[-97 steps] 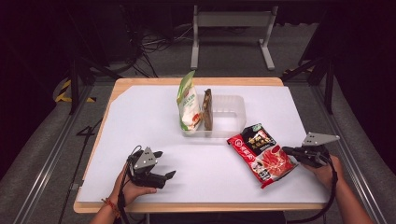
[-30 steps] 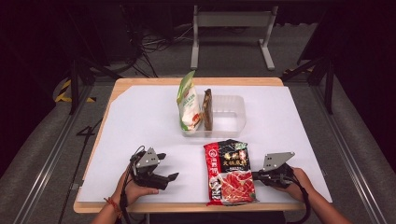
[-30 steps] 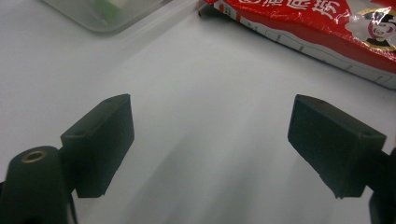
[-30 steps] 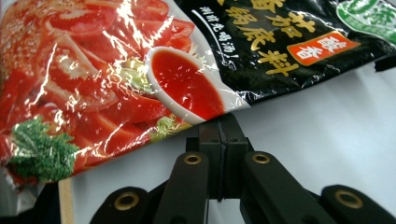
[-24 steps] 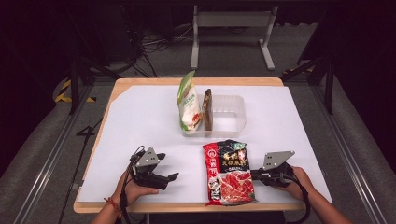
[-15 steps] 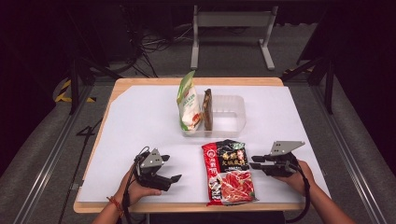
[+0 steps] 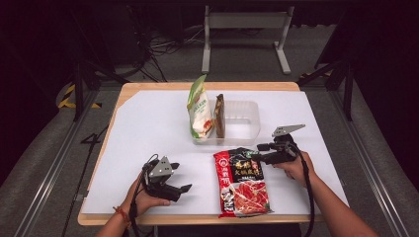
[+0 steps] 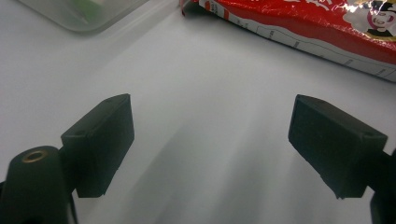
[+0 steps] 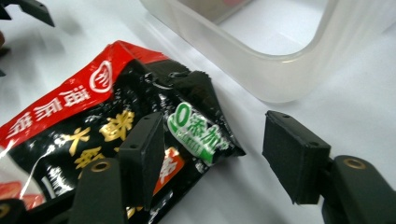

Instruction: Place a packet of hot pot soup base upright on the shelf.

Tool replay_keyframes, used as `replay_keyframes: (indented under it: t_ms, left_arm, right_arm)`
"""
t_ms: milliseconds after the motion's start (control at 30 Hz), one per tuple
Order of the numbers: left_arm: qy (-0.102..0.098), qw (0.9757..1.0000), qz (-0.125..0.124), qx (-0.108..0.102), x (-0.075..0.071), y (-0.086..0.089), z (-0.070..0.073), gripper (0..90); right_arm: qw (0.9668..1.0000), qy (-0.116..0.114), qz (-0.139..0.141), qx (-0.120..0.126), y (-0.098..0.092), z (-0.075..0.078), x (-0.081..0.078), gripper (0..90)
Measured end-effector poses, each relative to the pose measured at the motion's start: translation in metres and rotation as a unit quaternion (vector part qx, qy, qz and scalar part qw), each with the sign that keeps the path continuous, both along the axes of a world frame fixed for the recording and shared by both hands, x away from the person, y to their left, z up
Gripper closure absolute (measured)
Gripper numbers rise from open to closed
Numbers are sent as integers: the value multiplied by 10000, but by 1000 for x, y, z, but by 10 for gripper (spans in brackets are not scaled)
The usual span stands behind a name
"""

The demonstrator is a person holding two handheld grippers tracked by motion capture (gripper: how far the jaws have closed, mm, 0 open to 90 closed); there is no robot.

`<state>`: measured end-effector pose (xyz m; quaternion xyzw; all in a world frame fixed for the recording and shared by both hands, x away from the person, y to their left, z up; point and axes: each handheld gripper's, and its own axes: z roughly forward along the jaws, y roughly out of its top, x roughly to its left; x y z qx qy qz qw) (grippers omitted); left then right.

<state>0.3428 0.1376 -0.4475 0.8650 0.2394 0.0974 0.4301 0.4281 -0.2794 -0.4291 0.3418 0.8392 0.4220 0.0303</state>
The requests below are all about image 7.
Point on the white table sheet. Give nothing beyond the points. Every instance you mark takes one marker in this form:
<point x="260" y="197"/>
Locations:
<point x="148" y="125"/>

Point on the red black seasoning packet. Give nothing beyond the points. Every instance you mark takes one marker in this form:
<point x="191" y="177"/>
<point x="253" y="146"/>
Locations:
<point x="242" y="184"/>

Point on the green white snack bag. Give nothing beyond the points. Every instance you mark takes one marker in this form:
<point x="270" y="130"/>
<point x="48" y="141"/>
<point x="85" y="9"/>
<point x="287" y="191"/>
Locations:
<point x="199" y="112"/>

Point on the gold foil packet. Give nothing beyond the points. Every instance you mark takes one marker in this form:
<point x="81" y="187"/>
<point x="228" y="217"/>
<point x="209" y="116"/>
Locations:
<point x="220" y="117"/>

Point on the black metal stand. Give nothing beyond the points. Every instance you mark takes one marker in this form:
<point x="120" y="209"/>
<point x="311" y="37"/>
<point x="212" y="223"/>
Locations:
<point x="78" y="89"/>
<point x="348" y="89"/>

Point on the clear plastic container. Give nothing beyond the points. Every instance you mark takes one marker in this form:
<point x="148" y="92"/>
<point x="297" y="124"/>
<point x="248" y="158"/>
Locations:
<point x="242" y="121"/>

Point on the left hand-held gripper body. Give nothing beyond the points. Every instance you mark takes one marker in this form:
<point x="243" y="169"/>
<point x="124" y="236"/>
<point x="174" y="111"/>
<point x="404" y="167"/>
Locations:
<point x="161" y="181"/>

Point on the person's right hand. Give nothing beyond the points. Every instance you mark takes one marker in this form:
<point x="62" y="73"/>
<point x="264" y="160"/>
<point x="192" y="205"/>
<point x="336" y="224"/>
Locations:
<point x="296" y="171"/>

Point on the yellow black hazard tape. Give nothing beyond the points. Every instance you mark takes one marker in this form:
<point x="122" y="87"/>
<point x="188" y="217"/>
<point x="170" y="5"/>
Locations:
<point x="68" y="94"/>

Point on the person's left hand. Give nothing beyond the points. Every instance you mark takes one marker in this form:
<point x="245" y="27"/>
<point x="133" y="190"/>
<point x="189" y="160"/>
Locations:
<point x="143" y="199"/>

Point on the aluminium floor rail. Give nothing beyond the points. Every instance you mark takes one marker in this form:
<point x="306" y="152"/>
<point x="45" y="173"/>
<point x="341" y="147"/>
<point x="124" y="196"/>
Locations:
<point x="369" y="164"/>
<point x="49" y="177"/>

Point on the white metal stand frame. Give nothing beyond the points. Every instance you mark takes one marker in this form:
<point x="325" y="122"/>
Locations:
<point x="247" y="20"/>

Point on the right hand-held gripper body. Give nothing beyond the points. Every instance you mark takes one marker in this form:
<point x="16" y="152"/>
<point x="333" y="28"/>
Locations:
<point x="282" y="149"/>

